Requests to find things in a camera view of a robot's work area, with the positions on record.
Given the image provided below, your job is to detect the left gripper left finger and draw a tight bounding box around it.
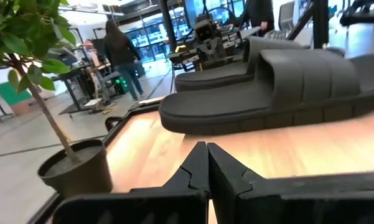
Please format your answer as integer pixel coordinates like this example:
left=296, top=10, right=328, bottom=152
left=52, top=141, right=211, bottom=224

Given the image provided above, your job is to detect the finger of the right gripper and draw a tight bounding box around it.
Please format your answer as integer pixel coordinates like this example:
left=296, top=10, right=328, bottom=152
left=198, top=37, right=213, bottom=62
left=211, top=36, right=227, bottom=62

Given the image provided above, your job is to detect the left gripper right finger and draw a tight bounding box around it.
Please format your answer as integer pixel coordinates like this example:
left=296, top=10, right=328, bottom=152
left=207, top=142, right=374, bottom=224

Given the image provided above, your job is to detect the black rubber slide sandal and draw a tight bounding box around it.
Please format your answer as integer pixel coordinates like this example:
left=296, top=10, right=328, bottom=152
left=174, top=35, right=306, bottom=93
left=158, top=48, right=374, bottom=136

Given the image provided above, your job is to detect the person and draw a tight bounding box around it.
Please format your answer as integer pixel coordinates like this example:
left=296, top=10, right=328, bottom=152
left=103, top=19, right=146, bottom=103
left=247, top=0, right=275, bottom=37

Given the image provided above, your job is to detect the grey office chair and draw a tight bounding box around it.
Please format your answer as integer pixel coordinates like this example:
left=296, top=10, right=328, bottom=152
left=264, top=1, right=296, bottom=40

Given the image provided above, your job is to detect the computer with green lights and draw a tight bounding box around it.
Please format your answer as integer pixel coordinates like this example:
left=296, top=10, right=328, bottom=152
left=111, top=76, right=130, bottom=96

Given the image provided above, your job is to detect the green plant in black pot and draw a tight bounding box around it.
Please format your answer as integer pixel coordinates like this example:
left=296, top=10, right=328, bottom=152
left=0, top=0, right=113, bottom=200

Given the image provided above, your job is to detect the dark lab desk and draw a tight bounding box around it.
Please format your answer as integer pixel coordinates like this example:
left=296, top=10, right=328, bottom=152
left=51, top=62, right=113, bottom=115

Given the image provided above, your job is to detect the brown cardboard box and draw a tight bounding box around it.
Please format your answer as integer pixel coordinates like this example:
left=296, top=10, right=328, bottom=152
left=11, top=98, right=40, bottom=116

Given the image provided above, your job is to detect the green board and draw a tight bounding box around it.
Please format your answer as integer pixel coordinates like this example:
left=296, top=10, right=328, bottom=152
left=0, top=81, right=34, bottom=106

